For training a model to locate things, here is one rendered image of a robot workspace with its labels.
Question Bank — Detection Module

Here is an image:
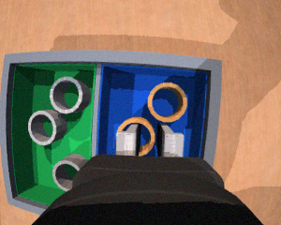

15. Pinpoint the bronze bushing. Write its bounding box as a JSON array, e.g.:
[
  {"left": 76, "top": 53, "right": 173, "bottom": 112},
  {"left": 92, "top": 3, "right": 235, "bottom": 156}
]
[
  {"left": 148, "top": 82, "right": 187, "bottom": 122},
  {"left": 117, "top": 116, "right": 155, "bottom": 156}
]

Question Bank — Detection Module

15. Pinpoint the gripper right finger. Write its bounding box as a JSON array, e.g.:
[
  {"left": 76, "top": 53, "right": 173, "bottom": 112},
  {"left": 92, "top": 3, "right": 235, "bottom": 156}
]
[{"left": 156, "top": 123, "right": 184, "bottom": 157}]

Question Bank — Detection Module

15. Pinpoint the grey metal sleeve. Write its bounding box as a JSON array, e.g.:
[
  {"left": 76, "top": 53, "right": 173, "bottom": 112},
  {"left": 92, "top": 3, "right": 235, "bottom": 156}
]
[
  {"left": 50, "top": 77, "right": 91, "bottom": 113},
  {"left": 28, "top": 110, "right": 67, "bottom": 145},
  {"left": 52, "top": 154, "right": 88, "bottom": 191}
]

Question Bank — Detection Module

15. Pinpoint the green and blue divided bin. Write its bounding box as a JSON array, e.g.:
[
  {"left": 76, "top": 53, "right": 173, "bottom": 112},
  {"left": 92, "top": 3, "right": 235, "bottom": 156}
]
[{"left": 0, "top": 50, "right": 222, "bottom": 215}]

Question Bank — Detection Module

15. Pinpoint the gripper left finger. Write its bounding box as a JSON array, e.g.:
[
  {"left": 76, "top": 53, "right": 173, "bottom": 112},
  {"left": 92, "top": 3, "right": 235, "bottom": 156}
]
[{"left": 116, "top": 123, "right": 141, "bottom": 156}]

